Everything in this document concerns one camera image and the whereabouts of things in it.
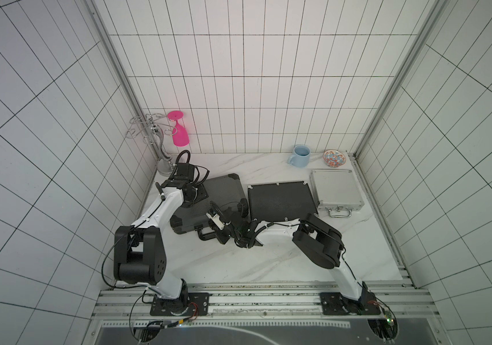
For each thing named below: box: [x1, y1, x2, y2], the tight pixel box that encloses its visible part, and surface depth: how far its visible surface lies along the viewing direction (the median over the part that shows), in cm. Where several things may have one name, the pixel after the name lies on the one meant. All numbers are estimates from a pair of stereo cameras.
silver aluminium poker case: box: [309, 168, 365, 218], surface depth 100 cm
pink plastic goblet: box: [166, 109, 190, 147], surface depth 106 cm
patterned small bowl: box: [322, 148, 346, 169], surface depth 118 cm
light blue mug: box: [287, 144, 312, 168], surface depth 116 cm
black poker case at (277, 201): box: [248, 181, 319, 223], surface depth 96 cm
